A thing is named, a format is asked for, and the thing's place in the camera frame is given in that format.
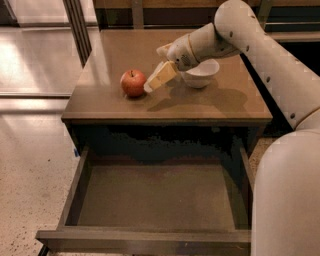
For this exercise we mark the red apple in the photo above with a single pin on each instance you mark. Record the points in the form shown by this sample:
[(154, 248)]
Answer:
[(132, 83)]

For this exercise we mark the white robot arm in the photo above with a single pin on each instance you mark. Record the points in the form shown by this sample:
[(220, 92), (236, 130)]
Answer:
[(286, 194)]

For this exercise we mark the open top drawer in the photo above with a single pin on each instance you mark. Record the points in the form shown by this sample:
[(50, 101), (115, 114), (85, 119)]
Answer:
[(185, 206)]

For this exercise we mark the brown drawer cabinet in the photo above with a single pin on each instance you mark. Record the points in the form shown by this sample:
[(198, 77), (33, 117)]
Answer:
[(231, 100)]

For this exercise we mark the metal railing with posts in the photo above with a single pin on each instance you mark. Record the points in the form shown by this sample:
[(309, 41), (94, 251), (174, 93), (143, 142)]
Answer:
[(275, 16)]

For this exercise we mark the dark vertical pillar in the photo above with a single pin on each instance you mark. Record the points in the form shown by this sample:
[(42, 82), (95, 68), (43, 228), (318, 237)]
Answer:
[(79, 30)]

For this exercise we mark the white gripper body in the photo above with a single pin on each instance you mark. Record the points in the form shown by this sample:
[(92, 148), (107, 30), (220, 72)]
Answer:
[(179, 53)]

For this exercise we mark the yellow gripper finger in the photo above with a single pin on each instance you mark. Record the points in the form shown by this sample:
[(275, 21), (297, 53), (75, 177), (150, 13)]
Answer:
[(165, 51), (163, 73)]

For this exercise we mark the white ceramic bowl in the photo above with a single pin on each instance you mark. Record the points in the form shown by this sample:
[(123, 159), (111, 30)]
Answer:
[(202, 75)]

